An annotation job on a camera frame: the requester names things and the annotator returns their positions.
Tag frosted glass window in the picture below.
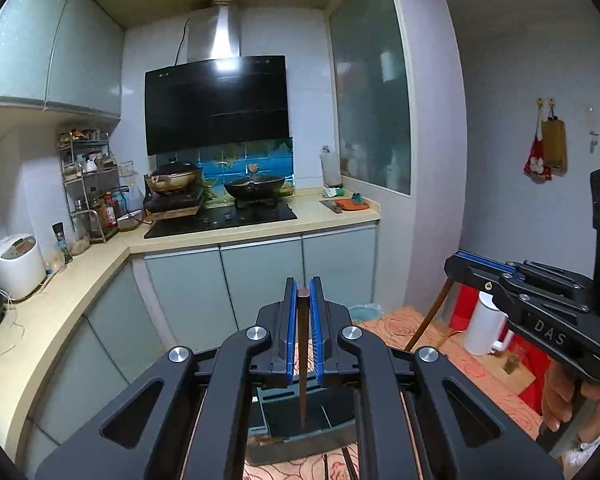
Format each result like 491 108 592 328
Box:
327 0 413 198

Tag black pepper grinder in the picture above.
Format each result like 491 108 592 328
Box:
51 222 75 266

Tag black glass range hood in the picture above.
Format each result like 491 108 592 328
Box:
145 0 288 157

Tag rose pattern tablecloth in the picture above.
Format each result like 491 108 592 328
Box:
242 306 545 480

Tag white wall hook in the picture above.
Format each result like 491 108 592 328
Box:
586 106 600 155

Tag black glass cooktop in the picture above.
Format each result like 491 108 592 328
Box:
144 202 299 240

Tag black portable stove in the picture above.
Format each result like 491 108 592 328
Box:
143 190 207 222

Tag golden lidded pan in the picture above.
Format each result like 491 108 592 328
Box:
146 159 204 195

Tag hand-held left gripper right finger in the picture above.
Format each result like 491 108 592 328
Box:
308 276 567 480

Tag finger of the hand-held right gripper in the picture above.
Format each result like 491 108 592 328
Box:
454 251 593 295
443 255 582 318

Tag grey cabinets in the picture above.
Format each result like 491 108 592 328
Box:
22 224 382 466
0 0 127 122

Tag dark grey utensil holder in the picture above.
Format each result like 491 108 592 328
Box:
247 387 359 466

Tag white rice cooker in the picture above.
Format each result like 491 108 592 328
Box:
0 233 47 301

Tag red plastic chair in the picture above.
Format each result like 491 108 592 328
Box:
450 284 553 413

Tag grey upper cabinets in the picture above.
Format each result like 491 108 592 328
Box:
0 0 127 122

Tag glass storage jar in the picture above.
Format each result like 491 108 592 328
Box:
71 209 92 256

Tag blue scenic backsplash tiles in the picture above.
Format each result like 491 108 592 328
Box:
199 137 295 200

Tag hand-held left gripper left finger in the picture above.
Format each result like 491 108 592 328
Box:
34 276 299 480

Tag brown hanging board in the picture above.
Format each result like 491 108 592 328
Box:
540 105 569 172

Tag brown wooden chopstick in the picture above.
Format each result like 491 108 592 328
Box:
298 287 311 422
404 279 454 354

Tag person's right hand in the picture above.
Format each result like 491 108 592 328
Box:
541 360 600 458

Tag black wok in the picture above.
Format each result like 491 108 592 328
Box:
223 172 287 202

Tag metal spice rack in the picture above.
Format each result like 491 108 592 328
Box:
58 129 122 245

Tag beige kitchen countertop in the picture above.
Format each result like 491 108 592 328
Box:
0 194 382 461

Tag white plastic bottle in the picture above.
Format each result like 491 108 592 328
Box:
319 145 343 187

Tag grey lower cabinets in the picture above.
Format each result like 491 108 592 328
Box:
22 224 382 466

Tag white electric kettle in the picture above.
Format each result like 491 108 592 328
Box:
463 290 516 357

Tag teal plastic basin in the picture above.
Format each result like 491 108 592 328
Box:
349 303 384 325

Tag black hood cable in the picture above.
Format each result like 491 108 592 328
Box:
174 17 192 67

